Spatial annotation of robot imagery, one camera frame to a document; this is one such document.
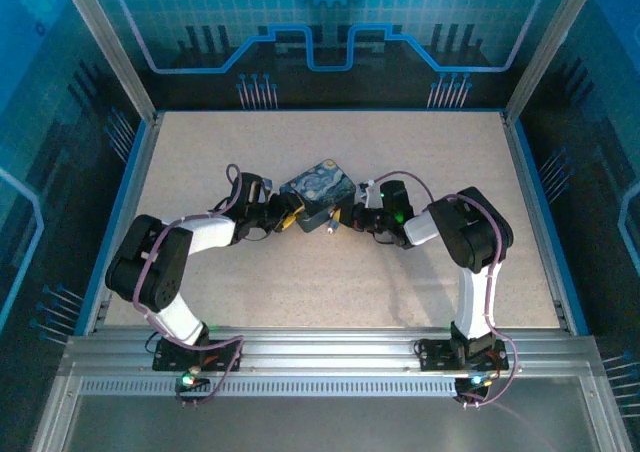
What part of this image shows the starry night printed box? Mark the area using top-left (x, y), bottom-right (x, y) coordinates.
top-left (278, 158), bottom-right (358, 235)

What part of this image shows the left controller board with LED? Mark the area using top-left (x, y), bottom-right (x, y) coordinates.
top-left (174, 368), bottom-right (211, 394)

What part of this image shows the controller board with led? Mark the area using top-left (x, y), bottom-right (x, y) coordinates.
top-left (174, 368), bottom-right (211, 394)
top-left (453, 370), bottom-right (499, 399)

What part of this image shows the right controller board with LED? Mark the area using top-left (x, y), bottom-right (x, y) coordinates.
top-left (453, 370), bottom-right (499, 399)

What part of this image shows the grey metal front panel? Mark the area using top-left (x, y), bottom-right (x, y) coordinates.
top-left (34, 394), bottom-right (632, 452)

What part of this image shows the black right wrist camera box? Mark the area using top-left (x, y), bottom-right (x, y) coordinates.
top-left (357, 178), bottom-right (415, 225)

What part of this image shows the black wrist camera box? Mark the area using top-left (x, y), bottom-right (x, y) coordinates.
top-left (236, 171), bottom-right (275, 207)
top-left (357, 178), bottom-right (415, 225)

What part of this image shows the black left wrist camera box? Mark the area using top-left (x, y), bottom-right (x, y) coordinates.
top-left (236, 171), bottom-right (275, 207)

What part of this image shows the aluminium front mounting rail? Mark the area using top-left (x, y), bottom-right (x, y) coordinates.
top-left (55, 325), bottom-right (609, 399)

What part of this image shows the aluminium side rail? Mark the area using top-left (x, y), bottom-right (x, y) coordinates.
top-left (82, 111), bottom-right (165, 336)
top-left (500, 111), bottom-right (591, 336)

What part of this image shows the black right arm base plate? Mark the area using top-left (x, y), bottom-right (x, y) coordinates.
top-left (416, 338), bottom-right (510, 373)

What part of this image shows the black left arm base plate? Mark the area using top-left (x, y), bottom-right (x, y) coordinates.
top-left (151, 338), bottom-right (245, 373)

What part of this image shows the aluminium frame post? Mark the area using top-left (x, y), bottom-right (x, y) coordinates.
top-left (55, 0), bottom-right (162, 124)
top-left (502, 0), bottom-right (603, 124)

